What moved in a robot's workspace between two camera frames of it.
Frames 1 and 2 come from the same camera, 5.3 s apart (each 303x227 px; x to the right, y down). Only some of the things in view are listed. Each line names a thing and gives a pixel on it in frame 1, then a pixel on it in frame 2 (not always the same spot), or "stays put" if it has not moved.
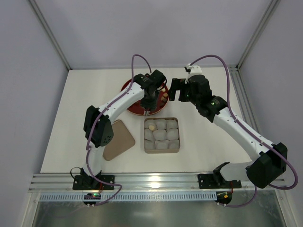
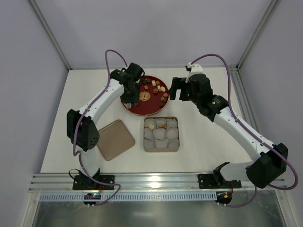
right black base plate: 210,181 stays put
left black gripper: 148,104 -> 129,97
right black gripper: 179,89 stays put
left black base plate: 89,182 stays put
